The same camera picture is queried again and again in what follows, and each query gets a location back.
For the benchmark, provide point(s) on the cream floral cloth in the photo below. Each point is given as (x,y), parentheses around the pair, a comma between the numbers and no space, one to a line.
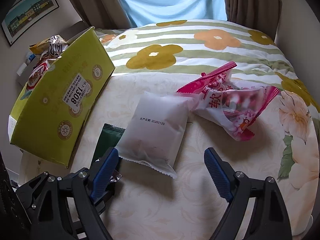
(175,205)

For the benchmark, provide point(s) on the brown white snack packet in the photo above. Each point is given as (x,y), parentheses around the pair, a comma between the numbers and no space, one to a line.
(56,48)

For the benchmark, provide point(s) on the floral striped blanket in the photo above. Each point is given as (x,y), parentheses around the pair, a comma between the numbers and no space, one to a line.
(162,55)

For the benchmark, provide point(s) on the white frosted snack packet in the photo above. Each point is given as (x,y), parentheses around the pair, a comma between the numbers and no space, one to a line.
(155,130)

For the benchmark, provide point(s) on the blue sheer curtain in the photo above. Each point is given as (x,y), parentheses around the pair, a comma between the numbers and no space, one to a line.
(172,0)

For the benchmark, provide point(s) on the brown curtain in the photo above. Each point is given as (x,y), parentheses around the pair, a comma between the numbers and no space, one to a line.
(95,2)
(250,2)

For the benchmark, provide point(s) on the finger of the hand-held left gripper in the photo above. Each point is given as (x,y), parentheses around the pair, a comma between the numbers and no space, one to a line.
(103,202)
(25,192)

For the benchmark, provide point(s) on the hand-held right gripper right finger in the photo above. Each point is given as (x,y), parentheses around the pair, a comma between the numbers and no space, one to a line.
(216,175)

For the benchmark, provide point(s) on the dark green snack packet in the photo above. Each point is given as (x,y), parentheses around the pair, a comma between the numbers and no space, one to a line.
(108,137)

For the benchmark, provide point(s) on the pink white floral snack packet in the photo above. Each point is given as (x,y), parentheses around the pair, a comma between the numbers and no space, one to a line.
(237,110)

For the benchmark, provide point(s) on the yellow snack packet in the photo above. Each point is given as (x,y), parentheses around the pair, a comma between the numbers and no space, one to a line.
(37,47)

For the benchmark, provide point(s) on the pink edged snack packet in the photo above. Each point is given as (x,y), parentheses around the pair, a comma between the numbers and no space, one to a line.
(215,80)

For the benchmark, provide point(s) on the red white snack packet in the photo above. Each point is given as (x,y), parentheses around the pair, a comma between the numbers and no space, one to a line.
(37,76)

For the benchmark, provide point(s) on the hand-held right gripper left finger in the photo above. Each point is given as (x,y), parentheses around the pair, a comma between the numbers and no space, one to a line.
(105,172)

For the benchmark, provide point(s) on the green cardboard box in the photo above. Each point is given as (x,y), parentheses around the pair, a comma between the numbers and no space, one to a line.
(75,80)

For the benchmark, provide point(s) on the blue white small item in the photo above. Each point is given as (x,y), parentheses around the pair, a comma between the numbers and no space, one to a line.
(31,56)

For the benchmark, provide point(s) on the framed wall picture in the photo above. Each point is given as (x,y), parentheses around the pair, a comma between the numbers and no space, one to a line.
(27,15)

